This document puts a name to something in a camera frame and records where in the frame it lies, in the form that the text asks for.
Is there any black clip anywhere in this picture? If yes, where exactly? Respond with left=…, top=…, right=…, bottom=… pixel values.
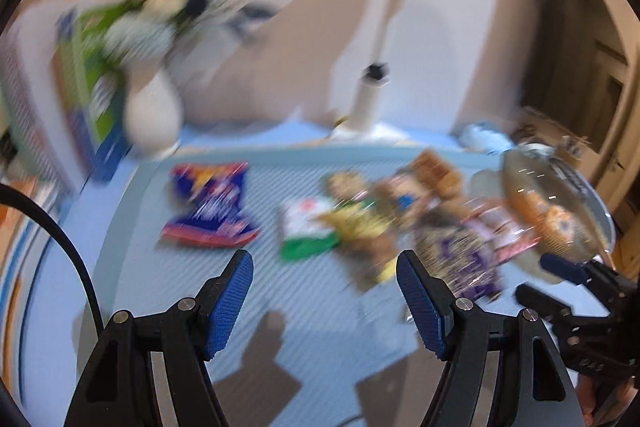
left=361, top=63, right=391, bottom=86

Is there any black cable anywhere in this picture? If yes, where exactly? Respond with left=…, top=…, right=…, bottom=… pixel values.
left=0, top=184, right=103, bottom=343

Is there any orange snack packet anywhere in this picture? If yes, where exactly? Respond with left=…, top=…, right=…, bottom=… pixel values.
left=515, top=192, right=576, bottom=243

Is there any wooden door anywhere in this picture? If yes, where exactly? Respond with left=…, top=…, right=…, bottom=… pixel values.
left=520, top=0, right=640, bottom=228

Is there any brown biscuit packet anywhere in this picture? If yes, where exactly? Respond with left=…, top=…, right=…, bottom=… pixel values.
left=375, top=149, right=466, bottom=228

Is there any white vase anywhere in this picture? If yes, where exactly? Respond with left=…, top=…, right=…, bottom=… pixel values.
left=122, top=67, right=183, bottom=158

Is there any white green snack packet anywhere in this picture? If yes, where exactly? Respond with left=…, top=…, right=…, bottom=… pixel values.
left=277, top=197, right=341, bottom=263

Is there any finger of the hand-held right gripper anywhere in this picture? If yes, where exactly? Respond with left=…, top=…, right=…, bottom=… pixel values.
left=539, top=253, right=637, bottom=308
left=515, top=283, right=576, bottom=324

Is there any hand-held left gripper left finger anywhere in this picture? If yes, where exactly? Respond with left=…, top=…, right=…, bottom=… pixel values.
left=64, top=249, right=254, bottom=427

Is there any blue purple snack bag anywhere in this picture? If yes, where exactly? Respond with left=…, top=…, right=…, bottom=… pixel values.
left=160, top=162, right=261, bottom=249

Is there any purple snack packet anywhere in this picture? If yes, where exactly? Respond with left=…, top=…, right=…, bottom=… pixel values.
left=415, top=222, right=506, bottom=303

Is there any blue table mat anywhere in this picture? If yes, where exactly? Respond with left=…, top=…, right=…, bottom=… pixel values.
left=20, top=122, right=616, bottom=427

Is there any red pink snack packet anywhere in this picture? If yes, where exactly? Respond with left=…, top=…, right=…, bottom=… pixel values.
left=465, top=202, right=543, bottom=265

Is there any white mesh basket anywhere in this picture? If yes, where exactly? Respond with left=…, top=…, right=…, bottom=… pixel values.
left=0, top=14, right=76, bottom=188

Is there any white blue cloth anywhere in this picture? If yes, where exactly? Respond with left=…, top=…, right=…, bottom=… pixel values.
left=457, top=122, right=512, bottom=155

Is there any white lamp stand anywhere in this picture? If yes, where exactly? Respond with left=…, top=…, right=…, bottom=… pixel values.
left=327, top=0, right=523, bottom=140

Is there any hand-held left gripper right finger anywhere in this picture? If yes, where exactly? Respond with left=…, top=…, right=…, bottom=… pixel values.
left=396, top=250, right=586, bottom=427

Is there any green box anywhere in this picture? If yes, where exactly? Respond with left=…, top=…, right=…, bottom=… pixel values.
left=52, top=4, right=133, bottom=182

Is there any yellow green snack packet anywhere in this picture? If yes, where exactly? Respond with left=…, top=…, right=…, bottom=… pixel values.
left=320, top=172, right=401, bottom=285

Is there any person's right hand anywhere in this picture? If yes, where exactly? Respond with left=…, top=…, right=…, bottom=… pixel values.
left=575, top=377, right=608, bottom=427

